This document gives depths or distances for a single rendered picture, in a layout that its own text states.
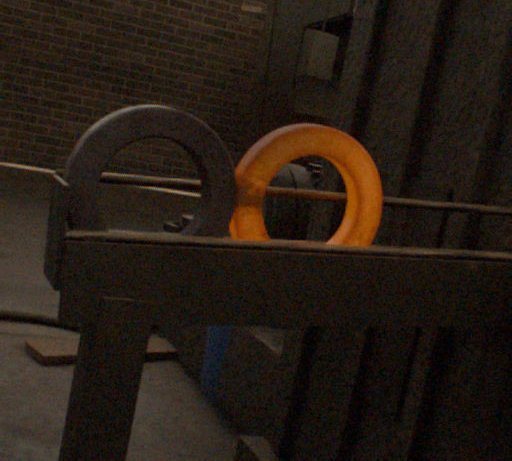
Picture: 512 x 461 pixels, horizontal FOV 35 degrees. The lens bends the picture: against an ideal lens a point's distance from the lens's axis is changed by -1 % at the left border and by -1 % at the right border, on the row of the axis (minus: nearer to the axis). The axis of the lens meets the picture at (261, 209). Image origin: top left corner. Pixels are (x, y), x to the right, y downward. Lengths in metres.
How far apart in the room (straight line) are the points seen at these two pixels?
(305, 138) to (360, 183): 0.09
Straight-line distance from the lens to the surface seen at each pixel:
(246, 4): 7.47
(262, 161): 0.91
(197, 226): 0.90
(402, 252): 0.99
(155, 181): 0.94
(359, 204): 0.97
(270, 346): 2.02
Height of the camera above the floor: 0.77
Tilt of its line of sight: 6 degrees down
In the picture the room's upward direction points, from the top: 12 degrees clockwise
